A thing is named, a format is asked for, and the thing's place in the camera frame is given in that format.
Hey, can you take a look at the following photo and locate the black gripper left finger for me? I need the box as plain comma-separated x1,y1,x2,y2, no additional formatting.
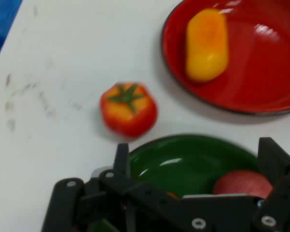
41,143,184,232

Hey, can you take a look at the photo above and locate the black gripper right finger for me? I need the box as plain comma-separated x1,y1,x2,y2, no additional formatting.
252,137,290,232

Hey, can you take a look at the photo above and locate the pink round toy slice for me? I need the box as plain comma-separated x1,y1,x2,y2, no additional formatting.
212,170,274,200

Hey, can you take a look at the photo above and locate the red toy tomato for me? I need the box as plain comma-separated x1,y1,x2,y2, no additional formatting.
99,82,158,138

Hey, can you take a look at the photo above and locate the green round plate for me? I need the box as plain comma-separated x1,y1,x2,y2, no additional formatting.
89,134,260,232

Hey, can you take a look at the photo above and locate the red round plate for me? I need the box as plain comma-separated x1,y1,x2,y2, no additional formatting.
160,0,290,116

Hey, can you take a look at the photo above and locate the yellow toy mango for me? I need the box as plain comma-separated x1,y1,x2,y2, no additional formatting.
185,8,229,83

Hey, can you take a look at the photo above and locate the dark blue foam mat piece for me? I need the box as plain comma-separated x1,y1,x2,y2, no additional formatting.
0,0,23,73

